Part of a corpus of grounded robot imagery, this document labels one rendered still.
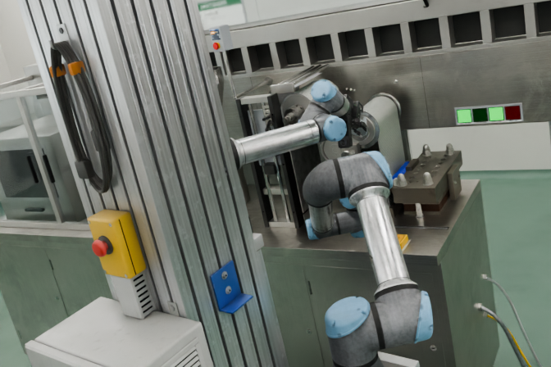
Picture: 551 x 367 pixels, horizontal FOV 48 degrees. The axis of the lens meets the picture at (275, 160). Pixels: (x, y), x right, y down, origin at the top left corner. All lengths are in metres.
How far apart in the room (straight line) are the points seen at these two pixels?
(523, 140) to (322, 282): 2.97
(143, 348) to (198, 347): 0.11
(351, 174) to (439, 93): 0.91
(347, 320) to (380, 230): 0.26
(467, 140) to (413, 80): 2.58
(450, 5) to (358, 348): 1.39
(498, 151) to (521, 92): 2.62
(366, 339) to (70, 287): 2.04
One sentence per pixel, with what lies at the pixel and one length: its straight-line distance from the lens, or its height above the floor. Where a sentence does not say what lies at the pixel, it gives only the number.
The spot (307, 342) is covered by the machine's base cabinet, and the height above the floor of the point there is 0.47.
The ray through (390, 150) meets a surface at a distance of 2.40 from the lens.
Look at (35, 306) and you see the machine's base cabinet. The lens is 3.62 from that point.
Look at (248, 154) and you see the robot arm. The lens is 1.76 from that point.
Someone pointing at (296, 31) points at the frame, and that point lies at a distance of 2.69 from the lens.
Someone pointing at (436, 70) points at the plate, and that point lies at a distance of 2.50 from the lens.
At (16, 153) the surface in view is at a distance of 3.24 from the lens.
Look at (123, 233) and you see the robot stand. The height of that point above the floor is 1.43.
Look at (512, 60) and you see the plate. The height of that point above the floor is 1.38.
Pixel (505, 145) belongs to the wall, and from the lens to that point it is 5.03.
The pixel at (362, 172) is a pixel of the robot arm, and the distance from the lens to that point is 1.69.
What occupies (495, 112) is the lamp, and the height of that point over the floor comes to 1.19.
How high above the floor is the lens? 1.85
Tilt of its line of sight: 16 degrees down
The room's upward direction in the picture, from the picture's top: 12 degrees counter-clockwise
